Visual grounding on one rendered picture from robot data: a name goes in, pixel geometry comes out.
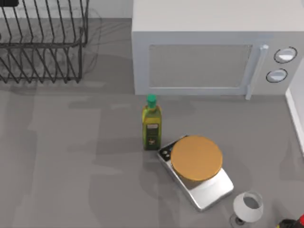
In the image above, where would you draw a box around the silver kitchen scale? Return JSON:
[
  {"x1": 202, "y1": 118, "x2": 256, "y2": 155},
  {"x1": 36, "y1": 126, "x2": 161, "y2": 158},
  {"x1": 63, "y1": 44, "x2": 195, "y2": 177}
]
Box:
[{"x1": 157, "y1": 134, "x2": 234, "y2": 212}]

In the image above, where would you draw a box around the red and black bottle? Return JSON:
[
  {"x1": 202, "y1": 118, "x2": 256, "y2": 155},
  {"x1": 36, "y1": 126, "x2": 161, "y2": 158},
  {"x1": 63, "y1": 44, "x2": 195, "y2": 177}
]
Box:
[{"x1": 277, "y1": 213, "x2": 304, "y2": 228}]

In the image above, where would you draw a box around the green olive oil bottle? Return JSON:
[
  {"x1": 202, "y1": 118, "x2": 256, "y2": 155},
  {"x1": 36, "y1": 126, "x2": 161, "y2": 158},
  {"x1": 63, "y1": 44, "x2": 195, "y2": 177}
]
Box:
[{"x1": 142, "y1": 94, "x2": 163, "y2": 151}]

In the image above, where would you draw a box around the white wine glass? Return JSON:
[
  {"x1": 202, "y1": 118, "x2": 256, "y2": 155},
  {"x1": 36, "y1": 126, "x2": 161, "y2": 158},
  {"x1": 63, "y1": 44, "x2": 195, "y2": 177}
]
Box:
[{"x1": 229, "y1": 191, "x2": 264, "y2": 226}]

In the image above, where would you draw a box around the round microwave knob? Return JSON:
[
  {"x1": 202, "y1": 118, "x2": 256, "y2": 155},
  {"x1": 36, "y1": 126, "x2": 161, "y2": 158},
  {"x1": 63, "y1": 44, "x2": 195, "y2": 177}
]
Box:
[
  {"x1": 266, "y1": 68, "x2": 288, "y2": 83},
  {"x1": 274, "y1": 47, "x2": 298, "y2": 64}
]

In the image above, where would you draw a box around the pale microwave door handle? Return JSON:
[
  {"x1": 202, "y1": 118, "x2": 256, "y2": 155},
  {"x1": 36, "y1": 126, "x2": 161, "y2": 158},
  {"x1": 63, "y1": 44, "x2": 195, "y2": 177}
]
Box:
[{"x1": 245, "y1": 44, "x2": 269, "y2": 101}]

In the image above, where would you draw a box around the dark wire dish rack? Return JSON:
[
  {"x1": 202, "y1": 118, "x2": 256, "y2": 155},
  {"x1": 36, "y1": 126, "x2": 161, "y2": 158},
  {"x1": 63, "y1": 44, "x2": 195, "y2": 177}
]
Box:
[{"x1": 0, "y1": 0, "x2": 90, "y2": 84}]

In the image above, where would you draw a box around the round orange scale plate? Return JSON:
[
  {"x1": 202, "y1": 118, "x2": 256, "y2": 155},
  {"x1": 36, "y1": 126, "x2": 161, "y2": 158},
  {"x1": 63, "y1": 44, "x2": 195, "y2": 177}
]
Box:
[{"x1": 171, "y1": 135, "x2": 223, "y2": 181}]

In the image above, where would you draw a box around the pale microwave oven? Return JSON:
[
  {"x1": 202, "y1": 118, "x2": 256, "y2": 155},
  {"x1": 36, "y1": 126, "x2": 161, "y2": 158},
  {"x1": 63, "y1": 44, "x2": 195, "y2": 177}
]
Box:
[{"x1": 131, "y1": 0, "x2": 304, "y2": 100}]

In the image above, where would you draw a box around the microwave oven door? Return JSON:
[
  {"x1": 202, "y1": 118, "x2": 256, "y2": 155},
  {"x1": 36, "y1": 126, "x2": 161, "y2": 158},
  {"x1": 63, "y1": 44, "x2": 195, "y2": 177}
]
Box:
[{"x1": 133, "y1": 31, "x2": 268, "y2": 96}]

